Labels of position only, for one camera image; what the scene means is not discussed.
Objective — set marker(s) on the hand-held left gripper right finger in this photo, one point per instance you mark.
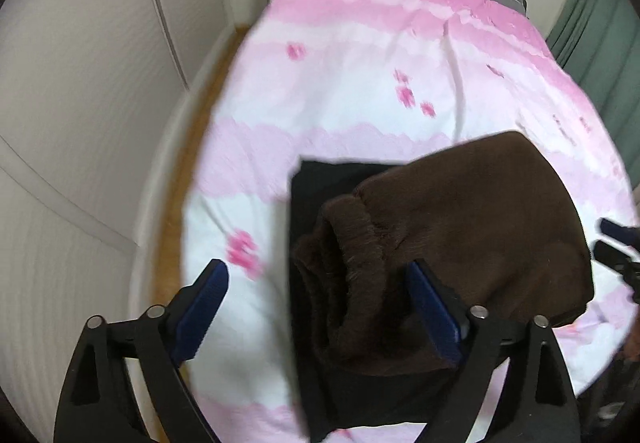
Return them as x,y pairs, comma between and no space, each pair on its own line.
432,313

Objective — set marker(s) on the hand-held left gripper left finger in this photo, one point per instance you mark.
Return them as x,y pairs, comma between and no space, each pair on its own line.
200,313

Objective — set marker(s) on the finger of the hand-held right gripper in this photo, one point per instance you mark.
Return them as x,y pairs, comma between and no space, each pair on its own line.
617,229
612,254

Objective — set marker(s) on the brown fleece pants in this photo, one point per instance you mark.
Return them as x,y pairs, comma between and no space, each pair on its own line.
475,213

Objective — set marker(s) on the black folded garment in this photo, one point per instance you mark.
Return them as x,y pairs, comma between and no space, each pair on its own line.
320,193

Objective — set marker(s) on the green curtain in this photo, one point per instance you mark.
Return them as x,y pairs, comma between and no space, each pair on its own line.
600,48

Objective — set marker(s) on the pink floral bedspread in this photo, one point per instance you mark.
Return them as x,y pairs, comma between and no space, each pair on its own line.
350,73

